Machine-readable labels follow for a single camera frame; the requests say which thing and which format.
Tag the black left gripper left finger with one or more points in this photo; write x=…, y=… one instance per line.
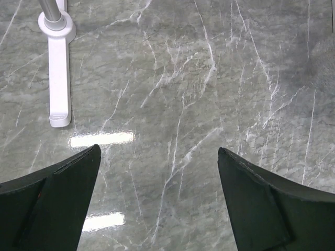
x=46, y=209

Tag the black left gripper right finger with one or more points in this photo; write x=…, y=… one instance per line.
x=270, y=212

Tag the white metal clothes rack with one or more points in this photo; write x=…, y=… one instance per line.
x=60, y=29

